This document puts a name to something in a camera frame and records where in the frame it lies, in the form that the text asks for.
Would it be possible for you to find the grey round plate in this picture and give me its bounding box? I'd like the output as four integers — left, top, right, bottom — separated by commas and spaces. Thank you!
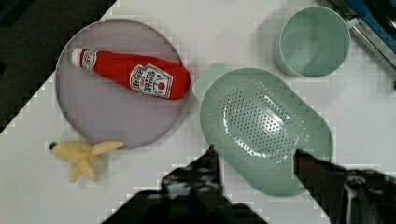
55, 19, 186, 148

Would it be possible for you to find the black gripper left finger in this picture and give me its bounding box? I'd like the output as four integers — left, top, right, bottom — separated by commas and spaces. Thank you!
160, 144, 223, 200

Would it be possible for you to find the green plastic strainer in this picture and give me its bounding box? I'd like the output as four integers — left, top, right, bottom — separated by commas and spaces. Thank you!
192, 63, 333, 197

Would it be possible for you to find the red plush ketchup bottle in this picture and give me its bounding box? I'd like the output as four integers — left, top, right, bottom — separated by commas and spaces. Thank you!
71, 48, 191, 100

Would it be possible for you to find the green mug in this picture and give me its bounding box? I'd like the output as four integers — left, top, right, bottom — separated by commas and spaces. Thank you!
273, 7, 360, 78

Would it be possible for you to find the yellow plush banana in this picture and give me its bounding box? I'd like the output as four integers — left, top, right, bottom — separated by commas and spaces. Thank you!
49, 141, 124, 183

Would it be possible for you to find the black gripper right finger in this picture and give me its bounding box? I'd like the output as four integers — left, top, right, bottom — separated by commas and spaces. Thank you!
293, 149, 396, 224

